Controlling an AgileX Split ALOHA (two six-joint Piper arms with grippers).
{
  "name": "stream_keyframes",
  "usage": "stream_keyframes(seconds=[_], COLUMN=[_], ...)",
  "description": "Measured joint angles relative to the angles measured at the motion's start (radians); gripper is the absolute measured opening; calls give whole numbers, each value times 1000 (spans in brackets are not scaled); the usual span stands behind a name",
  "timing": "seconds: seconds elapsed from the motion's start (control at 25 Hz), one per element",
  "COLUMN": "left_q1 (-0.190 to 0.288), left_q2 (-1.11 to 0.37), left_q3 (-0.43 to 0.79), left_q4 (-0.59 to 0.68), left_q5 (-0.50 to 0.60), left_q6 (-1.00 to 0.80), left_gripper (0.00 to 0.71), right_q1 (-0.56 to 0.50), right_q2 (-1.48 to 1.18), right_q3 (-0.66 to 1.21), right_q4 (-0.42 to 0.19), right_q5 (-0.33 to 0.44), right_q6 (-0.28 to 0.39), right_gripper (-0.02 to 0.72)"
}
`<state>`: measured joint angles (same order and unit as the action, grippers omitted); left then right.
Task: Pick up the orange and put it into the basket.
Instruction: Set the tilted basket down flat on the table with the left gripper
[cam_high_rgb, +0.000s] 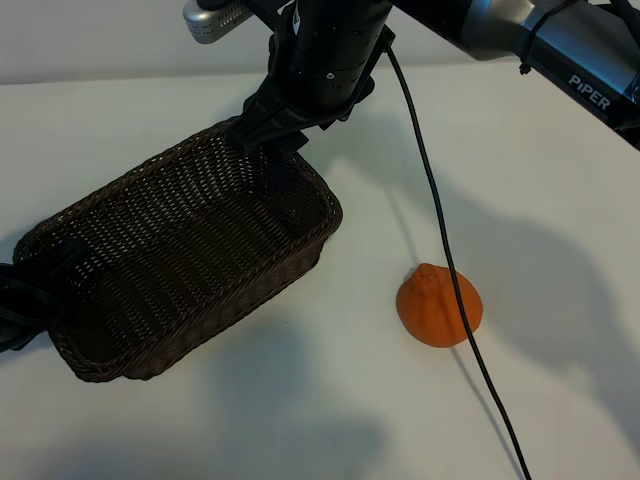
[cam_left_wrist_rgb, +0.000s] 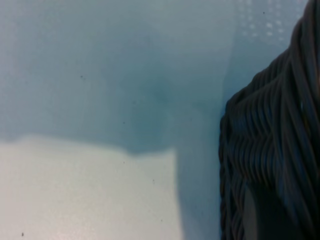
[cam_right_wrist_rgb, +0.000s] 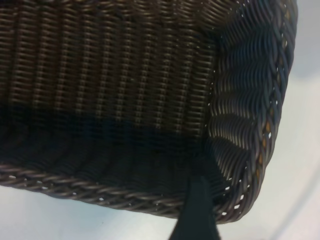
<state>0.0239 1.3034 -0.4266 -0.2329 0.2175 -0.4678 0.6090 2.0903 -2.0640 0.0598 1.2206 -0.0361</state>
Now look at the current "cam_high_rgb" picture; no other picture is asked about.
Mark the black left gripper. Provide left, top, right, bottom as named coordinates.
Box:
left=0, top=238, right=87, bottom=354

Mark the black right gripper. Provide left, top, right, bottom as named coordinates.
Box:
left=229, top=39, right=375, bottom=156

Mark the dark brown wicker basket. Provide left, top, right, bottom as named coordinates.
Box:
left=12, top=117, right=345, bottom=384

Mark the orange mandarin fruit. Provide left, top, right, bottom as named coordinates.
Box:
left=396, top=262, right=485, bottom=348

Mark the black zip tie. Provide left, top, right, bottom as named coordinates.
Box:
left=518, top=0, right=569, bottom=76

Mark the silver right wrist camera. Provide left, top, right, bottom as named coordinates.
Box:
left=182, top=0, right=246, bottom=45

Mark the long black hanging cable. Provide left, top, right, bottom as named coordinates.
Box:
left=382, top=44, right=532, bottom=480

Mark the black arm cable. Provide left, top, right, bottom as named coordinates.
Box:
left=592, top=0, right=640, bottom=29

